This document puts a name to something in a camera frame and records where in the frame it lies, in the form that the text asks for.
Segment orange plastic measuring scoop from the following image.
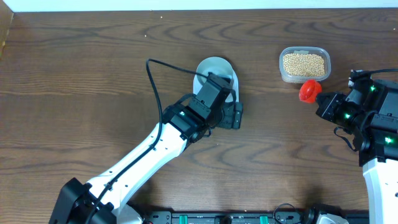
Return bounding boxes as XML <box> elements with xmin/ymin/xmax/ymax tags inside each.
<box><xmin>299</xmin><ymin>80</ymin><xmax>322</xmax><ymax>103</ymax></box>

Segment soybeans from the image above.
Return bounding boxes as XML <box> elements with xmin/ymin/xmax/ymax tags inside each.
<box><xmin>282</xmin><ymin>53</ymin><xmax>325</xmax><ymax>77</ymax></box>

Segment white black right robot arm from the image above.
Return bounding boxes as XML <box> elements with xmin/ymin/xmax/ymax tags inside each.
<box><xmin>316</xmin><ymin>70</ymin><xmax>397</xmax><ymax>223</ymax></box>

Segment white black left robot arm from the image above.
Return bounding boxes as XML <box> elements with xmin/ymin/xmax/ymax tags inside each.
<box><xmin>49</xmin><ymin>73</ymin><xmax>243</xmax><ymax>223</ymax></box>

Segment white digital kitchen scale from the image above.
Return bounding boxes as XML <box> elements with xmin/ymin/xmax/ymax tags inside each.
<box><xmin>193</xmin><ymin>68</ymin><xmax>239</xmax><ymax>101</ymax></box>

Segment grey round bowl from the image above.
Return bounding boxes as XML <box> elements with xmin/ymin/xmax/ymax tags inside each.
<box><xmin>197</xmin><ymin>57</ymin><xmax>234</xmax><ymax>85</ymax></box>

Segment clear plastic container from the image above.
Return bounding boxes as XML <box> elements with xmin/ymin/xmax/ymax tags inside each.
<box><xmin>279</xmin><ymin>47</ymin><xmax>331</xmax><ymax>83</ymax></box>

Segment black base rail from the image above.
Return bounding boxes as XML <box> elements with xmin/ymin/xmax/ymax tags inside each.
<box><xmin>136</xmin><ymin>203</ymin><xmax>371</xmax><ymax>224</ymax></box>

